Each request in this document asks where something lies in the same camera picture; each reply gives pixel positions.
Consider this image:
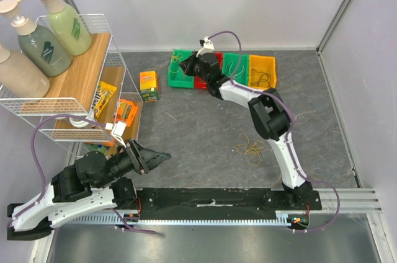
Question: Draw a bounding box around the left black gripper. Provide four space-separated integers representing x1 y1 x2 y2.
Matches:
96 137 172 188

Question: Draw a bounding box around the black thin cable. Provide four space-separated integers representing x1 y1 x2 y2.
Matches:
249 67 275 90

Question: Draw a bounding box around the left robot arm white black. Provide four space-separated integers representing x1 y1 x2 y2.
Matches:
7 140 171 241

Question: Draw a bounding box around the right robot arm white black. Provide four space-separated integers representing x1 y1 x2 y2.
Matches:
179 51 313 210

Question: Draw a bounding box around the left green bin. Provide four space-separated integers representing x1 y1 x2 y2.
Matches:
167 50 194 89

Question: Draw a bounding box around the green bin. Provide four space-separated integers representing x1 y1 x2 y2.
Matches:
167 50 194 89
222 53 249 86

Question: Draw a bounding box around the red bin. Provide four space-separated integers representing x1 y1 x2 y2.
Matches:
194 52 223 89

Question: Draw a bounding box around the yellow green small box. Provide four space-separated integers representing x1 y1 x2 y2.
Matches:
140 71 159 102

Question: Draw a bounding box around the colourful box on lower shelf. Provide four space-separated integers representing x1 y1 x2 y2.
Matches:
84 143 110 155

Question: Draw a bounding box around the orange toy package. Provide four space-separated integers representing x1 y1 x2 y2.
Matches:
115 99 138 135

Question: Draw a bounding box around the yellow bin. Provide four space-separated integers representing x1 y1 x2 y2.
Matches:
248 55 277 89

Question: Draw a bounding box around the white tape roll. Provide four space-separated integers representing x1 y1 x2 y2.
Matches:
69 117 96 129

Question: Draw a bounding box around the yellow candy bag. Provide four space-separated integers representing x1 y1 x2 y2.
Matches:
91 81 117 118

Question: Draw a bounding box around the light green pump bottle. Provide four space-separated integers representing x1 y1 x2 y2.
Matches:
40 0 92 56

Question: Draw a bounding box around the dark green pump bottle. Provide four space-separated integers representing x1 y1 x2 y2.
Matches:
11 16 72 77

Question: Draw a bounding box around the beige pump bottle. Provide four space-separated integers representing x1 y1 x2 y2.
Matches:
0 0 51 99

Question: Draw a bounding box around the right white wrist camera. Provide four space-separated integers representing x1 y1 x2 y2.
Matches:
195 37 215 58

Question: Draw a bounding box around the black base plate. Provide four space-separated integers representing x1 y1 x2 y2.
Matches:
118 188 322 217

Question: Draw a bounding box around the white wire shelf rack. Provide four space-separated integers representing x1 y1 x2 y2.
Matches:
1 14 143 158

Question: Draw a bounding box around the slotted cable duct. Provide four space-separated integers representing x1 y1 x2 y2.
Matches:
70 211 291 226

